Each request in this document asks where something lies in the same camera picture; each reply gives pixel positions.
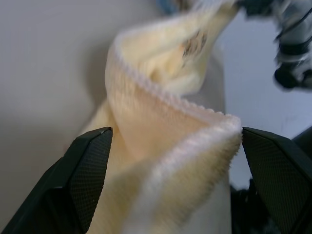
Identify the pale yellow towel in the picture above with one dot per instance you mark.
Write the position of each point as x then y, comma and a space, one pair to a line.
151, 122

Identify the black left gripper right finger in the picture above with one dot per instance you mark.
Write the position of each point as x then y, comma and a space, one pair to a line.
280, 175

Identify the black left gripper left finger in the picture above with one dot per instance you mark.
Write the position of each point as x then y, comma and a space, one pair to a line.
73, 175

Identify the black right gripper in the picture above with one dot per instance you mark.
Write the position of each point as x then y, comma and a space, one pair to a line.
258, 6

